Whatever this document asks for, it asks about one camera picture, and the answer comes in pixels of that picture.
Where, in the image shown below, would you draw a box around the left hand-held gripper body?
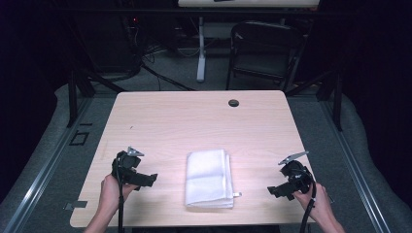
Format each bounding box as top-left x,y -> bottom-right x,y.
111,146 -> 145,186

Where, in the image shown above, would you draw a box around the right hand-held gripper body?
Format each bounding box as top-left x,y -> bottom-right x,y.
278,150 -> 315,194

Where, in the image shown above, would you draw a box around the white mesh laundry bag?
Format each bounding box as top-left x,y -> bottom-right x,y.
185,149 -> 243,209

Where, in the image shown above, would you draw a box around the person's right hand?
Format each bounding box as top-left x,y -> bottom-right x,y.
292,183 -> 329,219

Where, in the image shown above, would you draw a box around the person's left hand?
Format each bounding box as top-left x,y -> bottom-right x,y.
100,174 -> 139,210

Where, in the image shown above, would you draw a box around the dark equipment with red light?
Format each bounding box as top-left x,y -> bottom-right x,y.
64,13 -> 144,75

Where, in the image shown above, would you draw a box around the white desk leg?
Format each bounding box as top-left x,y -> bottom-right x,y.
195,17 -> 207,83

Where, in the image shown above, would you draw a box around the black folding chair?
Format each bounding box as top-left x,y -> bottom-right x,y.
225,20 -> 307,93

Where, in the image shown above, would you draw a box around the black metal crossbar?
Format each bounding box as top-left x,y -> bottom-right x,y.
48,7 -> 351,17

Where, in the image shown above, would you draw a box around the right hand-held gripper black cable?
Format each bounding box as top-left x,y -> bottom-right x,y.
299,181 -> 318,233

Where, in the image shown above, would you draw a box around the hand-held gripper black cable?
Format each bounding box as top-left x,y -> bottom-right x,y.
299,181 -> 318,233
116,161 -> 126,233

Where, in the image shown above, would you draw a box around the left hand-held gripper black cable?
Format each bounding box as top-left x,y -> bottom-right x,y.
116,161 -> 126,233

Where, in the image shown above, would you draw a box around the aluminium floor rail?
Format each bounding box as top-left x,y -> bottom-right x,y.
319,99 -> 393,233
0,96 -> 95,233

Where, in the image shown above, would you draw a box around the black metal frame stand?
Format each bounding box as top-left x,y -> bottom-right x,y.
332,70 -> 344,132
66,69 -> 80,129

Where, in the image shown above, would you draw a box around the black floor cable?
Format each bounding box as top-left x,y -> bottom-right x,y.
140,62 -> 196,92

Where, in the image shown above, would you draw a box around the white floor cables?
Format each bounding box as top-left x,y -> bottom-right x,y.
176,38 -> 219,59

